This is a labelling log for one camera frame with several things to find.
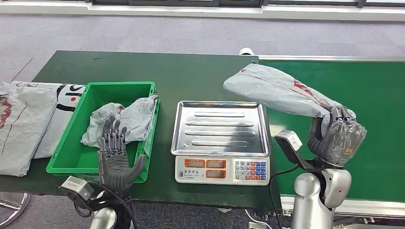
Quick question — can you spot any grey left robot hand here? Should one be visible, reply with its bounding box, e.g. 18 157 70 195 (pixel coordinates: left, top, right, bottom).
98 115 148 192

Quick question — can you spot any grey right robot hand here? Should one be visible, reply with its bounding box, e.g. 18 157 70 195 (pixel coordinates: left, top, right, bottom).
307 105 368 168

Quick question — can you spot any small grey parcel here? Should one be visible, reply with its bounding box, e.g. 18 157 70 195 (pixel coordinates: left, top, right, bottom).
81 94 159 149

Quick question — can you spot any long grey parcel red stripe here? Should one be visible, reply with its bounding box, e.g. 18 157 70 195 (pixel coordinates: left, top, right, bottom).
223 63 357 136

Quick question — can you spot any green conveyor belt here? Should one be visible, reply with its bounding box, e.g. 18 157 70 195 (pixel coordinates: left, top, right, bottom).
258 55 405 219

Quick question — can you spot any green plastic crate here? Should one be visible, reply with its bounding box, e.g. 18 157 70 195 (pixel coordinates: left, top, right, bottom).
46 81 160 184

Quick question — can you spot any white bag black print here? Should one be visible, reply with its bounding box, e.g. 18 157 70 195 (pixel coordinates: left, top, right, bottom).
12 80 86 159

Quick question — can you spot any large grey bag red print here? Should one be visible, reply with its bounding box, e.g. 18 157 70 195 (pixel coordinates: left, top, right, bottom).
0 81 59 177

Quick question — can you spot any white scale with steel tray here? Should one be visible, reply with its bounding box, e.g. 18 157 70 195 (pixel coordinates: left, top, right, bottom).
171 101 271 187

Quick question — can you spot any white window sill ledge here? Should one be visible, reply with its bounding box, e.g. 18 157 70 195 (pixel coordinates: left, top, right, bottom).
0 2 405 22

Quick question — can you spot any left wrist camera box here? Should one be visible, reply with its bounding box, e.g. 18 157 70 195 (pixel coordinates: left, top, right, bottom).
59 176 95 203

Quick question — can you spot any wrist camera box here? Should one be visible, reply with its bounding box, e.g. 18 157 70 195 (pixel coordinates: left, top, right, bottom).
274 129 317 172
59 176 95 203

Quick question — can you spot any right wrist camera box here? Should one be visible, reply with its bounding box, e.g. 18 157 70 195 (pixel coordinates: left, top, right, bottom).
274 129 317 172

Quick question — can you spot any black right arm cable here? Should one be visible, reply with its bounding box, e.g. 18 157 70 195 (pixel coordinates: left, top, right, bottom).
268 165 300 229

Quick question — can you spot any chrome chair base ring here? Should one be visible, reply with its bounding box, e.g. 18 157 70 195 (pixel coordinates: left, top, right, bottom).
0 192 32 228

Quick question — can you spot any dark window frame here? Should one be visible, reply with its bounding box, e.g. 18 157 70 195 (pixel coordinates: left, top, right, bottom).
0 0 405 9

